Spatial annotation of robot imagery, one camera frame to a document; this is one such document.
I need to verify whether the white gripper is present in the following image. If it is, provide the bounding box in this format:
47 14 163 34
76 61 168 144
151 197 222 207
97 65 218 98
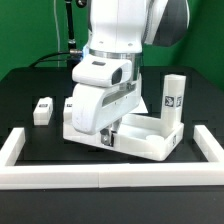
72 54 141 146

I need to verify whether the white desk top tray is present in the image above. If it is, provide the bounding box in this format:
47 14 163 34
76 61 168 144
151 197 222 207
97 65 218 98
63 114 184 161

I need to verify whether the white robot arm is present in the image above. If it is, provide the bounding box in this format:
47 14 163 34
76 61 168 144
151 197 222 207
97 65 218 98
72 0 190 146

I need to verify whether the fiducial marker base sheet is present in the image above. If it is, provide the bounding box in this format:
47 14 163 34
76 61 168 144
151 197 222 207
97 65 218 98
138 100 148 113

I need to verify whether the white U-shaped obstacle fence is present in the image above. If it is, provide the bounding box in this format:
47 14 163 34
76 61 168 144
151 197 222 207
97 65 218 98
0 125 224 190

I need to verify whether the black cable bundle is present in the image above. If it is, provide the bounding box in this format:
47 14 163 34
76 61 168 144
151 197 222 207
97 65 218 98
29 50 83 69

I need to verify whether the black camera stand pole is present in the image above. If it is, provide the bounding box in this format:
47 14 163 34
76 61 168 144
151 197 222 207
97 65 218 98
64 0 78 69

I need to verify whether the white hanging cable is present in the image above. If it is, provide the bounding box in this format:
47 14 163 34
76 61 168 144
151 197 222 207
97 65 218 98
53 0 62 68

